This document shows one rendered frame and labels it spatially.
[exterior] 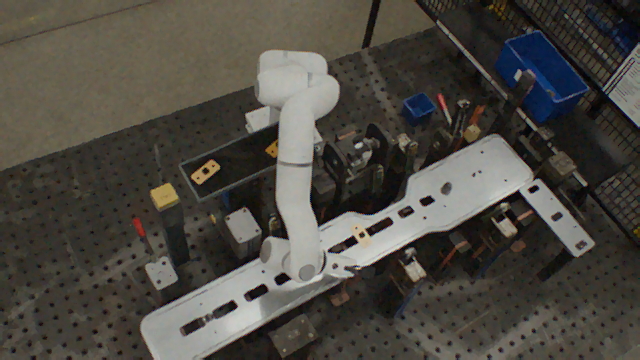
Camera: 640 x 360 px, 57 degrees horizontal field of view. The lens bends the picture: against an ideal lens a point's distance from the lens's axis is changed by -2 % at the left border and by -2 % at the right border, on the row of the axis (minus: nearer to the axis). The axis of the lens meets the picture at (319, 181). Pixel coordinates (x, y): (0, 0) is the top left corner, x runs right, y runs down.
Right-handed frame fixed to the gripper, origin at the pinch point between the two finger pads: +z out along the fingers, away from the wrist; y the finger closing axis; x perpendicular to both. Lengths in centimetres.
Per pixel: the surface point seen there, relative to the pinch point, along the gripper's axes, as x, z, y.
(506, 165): -44, 55, 5
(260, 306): 17.0, -22.1, 14.2
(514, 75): -78, 58, 13
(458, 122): -53, 32, 8
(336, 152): -32.0, -9.9, 12.0
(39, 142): -17, -74, 198
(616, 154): -57, 90, -12
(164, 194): -8, -53, 27
